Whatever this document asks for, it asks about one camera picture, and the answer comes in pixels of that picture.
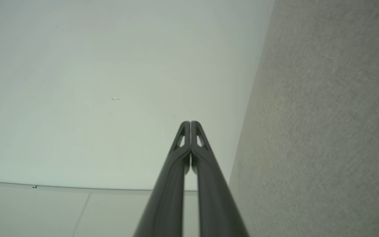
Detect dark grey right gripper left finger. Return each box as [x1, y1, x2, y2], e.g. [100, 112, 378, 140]
[134, 121, 190, 237]

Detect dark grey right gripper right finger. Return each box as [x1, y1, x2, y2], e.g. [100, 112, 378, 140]
[191, 121, 250, 237]

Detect grey fabric sofa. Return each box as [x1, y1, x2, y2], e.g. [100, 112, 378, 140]
[229, 0, 379, 237]

